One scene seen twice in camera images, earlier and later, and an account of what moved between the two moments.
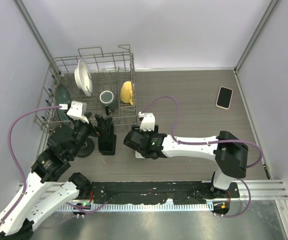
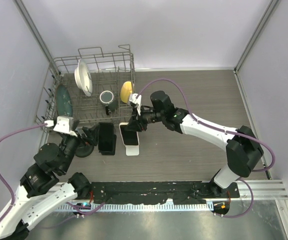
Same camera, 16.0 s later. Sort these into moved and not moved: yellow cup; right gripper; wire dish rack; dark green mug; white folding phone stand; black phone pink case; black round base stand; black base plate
Moved: white folding phone stand; black phone pink case; right gripper
Not moved: black base plate; dark green mug; wire dish rack; black round base stand; yellow cup
